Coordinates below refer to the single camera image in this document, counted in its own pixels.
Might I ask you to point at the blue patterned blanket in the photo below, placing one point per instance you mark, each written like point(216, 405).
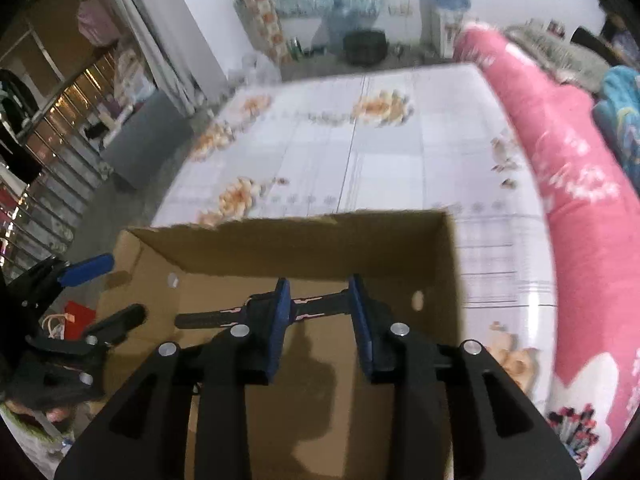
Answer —
point(620, 110)

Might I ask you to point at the pink plastic bag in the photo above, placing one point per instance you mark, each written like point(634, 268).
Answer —
point(97, 17)

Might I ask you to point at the white floral bed sheet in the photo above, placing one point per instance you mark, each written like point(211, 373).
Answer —
point(380, 170)

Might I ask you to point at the grey fuzzy blanket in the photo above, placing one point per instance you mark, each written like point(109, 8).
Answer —
point(560, 55)

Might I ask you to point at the black cooking pot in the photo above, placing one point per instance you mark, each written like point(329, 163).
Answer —
point(366, 47)

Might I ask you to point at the white water dispenser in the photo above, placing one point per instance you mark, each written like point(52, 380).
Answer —
point(445, 15)

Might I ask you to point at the grey bin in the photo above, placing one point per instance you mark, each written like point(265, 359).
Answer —
point(145, 140)

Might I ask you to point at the metal railing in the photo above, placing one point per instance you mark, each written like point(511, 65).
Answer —
point(60, 160)

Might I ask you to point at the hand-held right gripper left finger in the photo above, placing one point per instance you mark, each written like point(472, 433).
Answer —
point(279, 320)

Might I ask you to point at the clear plastic bag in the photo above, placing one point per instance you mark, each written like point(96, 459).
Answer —
point(255, 67)

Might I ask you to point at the brown cardboard box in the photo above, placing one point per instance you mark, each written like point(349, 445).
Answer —
point(310, 410)

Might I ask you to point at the pink floral blanket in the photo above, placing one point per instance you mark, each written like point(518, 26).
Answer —
point(590, 240)

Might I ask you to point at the white curtain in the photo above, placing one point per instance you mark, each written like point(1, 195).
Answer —
point(165, 35)

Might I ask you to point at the blue water jug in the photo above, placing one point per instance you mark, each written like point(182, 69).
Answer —
point(345, 25)

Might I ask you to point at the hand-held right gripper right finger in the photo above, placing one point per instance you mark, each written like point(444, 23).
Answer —
point(361, 320)

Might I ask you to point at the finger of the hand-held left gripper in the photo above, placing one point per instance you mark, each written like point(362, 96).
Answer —
point(85, 269)
point(117, 322)

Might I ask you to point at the person's left hand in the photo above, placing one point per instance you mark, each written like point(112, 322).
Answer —
point(57, 414)

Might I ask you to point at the black tool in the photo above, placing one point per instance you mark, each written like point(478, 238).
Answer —
point(320, 305)

